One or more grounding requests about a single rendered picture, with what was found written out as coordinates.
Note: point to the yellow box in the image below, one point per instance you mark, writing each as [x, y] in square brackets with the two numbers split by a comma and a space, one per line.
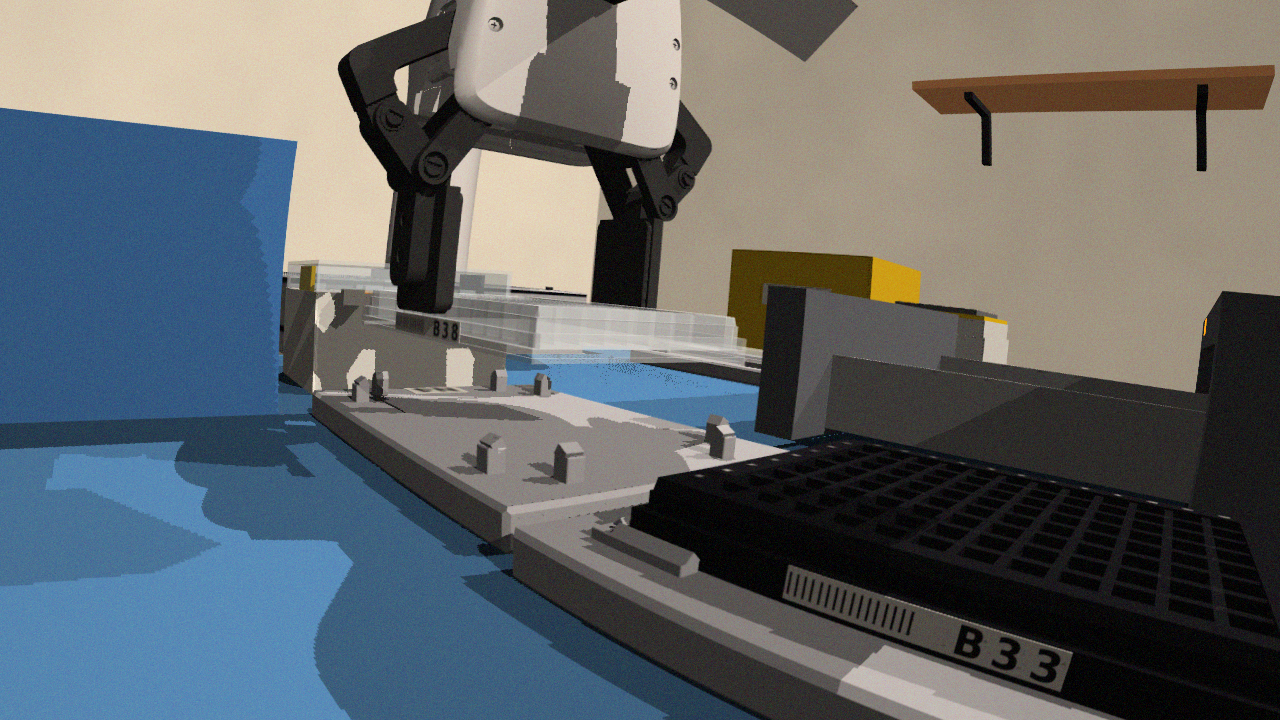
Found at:
[860, 276]

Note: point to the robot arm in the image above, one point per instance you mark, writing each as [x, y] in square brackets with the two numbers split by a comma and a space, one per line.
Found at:
[799, 26]

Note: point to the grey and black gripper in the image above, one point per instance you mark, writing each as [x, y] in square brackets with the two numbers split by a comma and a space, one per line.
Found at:
[583, 71]

